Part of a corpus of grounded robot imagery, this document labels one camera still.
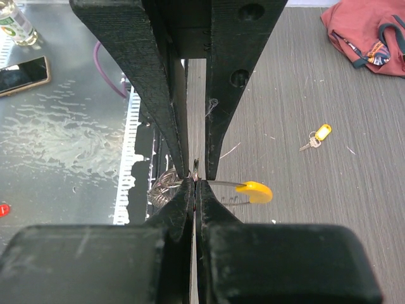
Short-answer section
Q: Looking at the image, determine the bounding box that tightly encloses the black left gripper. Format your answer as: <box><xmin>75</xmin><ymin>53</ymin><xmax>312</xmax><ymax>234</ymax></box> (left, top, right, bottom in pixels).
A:
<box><xmin>70</xmin><ymin>1</ymin><xmax>287</xmax><ymax>179</ymax></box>

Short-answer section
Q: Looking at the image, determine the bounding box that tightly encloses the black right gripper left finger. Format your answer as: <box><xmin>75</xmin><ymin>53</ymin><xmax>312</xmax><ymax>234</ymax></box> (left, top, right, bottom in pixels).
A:
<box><xmin>1</xmin><ymin>179</ymin><xmax>194</xmax><ymax>303</ymax></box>

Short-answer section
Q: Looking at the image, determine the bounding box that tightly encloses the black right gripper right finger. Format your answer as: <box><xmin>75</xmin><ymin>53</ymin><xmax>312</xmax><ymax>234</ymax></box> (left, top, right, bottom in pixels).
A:
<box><xmin>194</xmin><ymin>180</ymin><xmax>382</xmax><ymax>303</ymax></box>

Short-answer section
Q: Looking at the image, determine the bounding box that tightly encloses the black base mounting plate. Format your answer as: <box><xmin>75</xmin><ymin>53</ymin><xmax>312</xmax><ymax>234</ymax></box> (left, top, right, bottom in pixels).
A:
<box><xmin>127</xmin><ymin>88</ymin><xmax>178</xmax><ymax>224</ymax></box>

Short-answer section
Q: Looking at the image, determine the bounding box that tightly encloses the key with yellow tag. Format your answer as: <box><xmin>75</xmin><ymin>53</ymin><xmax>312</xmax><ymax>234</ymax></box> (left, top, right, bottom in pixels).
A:
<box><xmin>299</xmin><ymin>124</ymin><xmax>332</xmax><ymax>152</ymax></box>

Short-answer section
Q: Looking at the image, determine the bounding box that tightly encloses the small red object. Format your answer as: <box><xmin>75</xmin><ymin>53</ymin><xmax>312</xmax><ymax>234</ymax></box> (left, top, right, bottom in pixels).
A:
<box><xmin>0</xmin><ymin>204</ymin><xmax>11</xmax><ymax>217</ymax></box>

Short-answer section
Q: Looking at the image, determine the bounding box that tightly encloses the black smartphone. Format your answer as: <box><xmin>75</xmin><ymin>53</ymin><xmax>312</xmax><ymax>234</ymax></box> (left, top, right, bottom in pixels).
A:
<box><xmin>1</xmin><ymin>56</ymin><xmax>51</xmax><ymax>97</ymax></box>

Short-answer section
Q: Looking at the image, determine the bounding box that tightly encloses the clear plastic bottle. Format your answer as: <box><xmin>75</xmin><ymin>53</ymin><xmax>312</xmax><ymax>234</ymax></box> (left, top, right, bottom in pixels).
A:
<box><xmin>1</xmin><ymin>1</ymin><xmax>38</xmax><ymax>46</ymax></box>

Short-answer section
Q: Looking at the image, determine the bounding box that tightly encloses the crumpled dusty red garment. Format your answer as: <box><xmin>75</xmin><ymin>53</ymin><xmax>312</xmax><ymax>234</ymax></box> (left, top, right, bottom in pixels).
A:
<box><xmin>320</xmin><ymin>0</ymin><xmax>404</xmax><ymax>78</ymax></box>

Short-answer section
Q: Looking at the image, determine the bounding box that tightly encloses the slotted grey cable duct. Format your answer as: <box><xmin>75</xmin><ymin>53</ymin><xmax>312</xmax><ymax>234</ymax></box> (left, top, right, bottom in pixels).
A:
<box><xmin>113</xmin><ymin>87</ymin><xmax>140</xmax><ymax>225</ymax></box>

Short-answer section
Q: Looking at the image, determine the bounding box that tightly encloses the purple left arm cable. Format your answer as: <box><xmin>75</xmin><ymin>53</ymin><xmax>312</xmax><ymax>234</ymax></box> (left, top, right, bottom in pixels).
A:
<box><xmin>93</xmin><ymin>41</ymin><xmax>129</xmax><ymax>99</ymax></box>

